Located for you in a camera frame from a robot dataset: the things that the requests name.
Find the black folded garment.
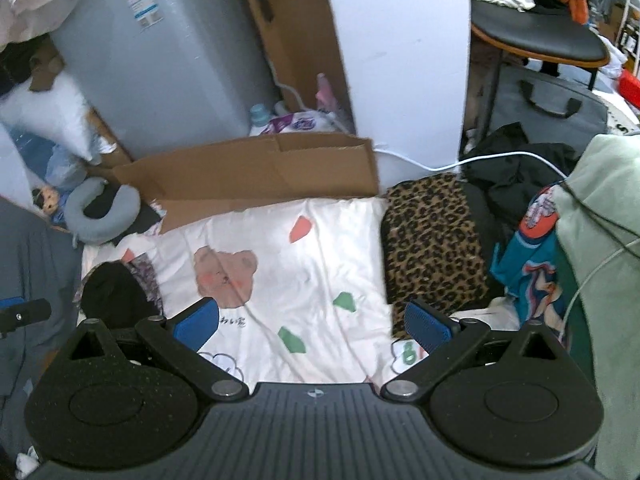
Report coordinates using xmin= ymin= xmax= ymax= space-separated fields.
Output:
xmin=465 ymin=194 xmax=506 ymax=281

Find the teal patterned cloth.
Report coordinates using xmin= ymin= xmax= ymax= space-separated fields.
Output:
xmin=490 ymin=185 xmax=571 ymax=346

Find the leopard print skirt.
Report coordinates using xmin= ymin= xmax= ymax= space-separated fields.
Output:
xmin=381 ymin=174 xmax=493 ymax=338

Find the pink pouch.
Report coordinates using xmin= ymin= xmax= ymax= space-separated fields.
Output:
xmin=315 ymin=72 xmax=341 ymax=116

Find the brown cardboard box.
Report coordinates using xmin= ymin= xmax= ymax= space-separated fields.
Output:
xmin=112 ymin=132 xmax=381 ymax=233

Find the clear plastic bag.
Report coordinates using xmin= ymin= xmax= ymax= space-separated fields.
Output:
xmin=46 ymin=145 xmax=88 ymax=191

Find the small cardboard piece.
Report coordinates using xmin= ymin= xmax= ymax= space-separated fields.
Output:
xmin=85 ymin=107 xmax=133 ymax=166

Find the white bear print blanket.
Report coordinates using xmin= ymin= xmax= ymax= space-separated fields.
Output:
xmin=75 ymin=195 xmax=521 ymax=386

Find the grey washing machine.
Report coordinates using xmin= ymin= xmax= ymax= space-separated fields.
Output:
xmin=50 ymin=0 xmax=281 ymax=161

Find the white metal rack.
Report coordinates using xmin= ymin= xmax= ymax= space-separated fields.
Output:
xmin=615 ymin=0 xmax=640 ymax=66

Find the light green garment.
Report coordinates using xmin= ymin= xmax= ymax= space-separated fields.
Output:
xmin=552 ymin=132 xmax=640 ymax=480

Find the white cable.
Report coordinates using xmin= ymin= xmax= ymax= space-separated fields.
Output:
xmin=372 ymin=145 xmax=571 ymax=181

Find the grey neck pillow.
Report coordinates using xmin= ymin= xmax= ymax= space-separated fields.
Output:
xmin=64 ymin=177 xmax=142 ymax=246

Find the white detergent bottle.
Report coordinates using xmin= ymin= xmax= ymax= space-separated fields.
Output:
xmin=249 ymin=104 xmax=273 ymax=136

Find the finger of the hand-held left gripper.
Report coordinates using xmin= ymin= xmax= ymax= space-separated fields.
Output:
xmin=0 ymin=297 xmax=52 ymax=336

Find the grey bag with handles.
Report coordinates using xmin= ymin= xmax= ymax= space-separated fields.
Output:
xmin=482 ymin=62 xmax=608 ymax=151

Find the black clothes pile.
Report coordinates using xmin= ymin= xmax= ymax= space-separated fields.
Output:
xmin=460 ymin=122 xmax=581 ymax=231

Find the upright cardboard sheet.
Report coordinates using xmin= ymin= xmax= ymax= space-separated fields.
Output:
xmin=232 ymin=0 xmax=356 ymax=133

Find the white pillow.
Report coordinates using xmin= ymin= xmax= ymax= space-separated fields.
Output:
xmin=0 ymin=70 xmax=103 ymax=163

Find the grey blanket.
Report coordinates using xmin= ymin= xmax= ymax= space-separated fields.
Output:
xmin=0 ymin=197 xmax=86 ymax=461

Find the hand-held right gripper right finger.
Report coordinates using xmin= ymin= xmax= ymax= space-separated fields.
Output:
xmin=380 ymin=299 xmax=583 ymax=403

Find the small plush doll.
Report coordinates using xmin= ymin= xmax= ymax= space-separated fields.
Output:
xmin=31 ymin=186 xmax=63 ymax=218

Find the black chair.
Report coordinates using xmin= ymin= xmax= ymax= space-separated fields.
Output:
xmin=470 ymin=0 xmax=612 ymax=91

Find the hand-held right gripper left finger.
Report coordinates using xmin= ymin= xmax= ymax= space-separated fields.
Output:
xmin=65 ymin=297 xmax=251 ymax=403

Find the black garment with patterned lining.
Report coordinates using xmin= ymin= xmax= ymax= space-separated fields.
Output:
xmin=75 ymin=252 xmax=166 ymax=328

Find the black cloth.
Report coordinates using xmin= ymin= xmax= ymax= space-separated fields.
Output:
xmin=82 ymin=185 xmax=163 ymax=238

